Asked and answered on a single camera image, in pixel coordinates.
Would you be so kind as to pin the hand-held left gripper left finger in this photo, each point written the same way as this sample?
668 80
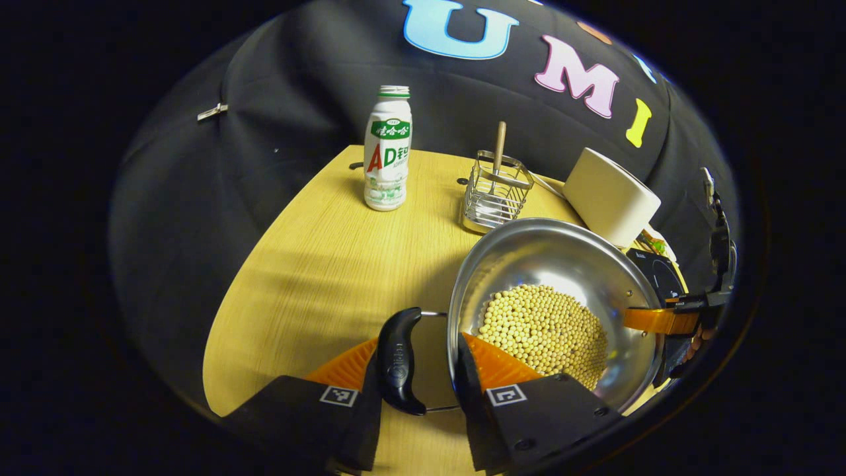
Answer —
367 430

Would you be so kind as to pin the white toaster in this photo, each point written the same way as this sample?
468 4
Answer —
608 198

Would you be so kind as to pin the sandwich with lettuce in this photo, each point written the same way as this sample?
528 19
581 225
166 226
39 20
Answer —
655 246

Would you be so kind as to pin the pile of soybeans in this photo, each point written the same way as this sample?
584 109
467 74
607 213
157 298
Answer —
542 330

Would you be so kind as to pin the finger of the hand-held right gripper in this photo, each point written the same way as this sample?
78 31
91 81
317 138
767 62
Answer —
661 320

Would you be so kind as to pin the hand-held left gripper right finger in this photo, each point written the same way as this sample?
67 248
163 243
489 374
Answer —
470 410

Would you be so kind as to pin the wooden utensil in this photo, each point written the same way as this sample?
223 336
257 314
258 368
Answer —
500 145

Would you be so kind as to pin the silver cloth clip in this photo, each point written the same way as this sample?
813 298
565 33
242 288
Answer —
211 112

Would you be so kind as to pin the white drink bottle green label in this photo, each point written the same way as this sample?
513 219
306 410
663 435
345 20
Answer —
388 172

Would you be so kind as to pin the black induction cooktop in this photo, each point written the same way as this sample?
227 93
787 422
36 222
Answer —
661 277

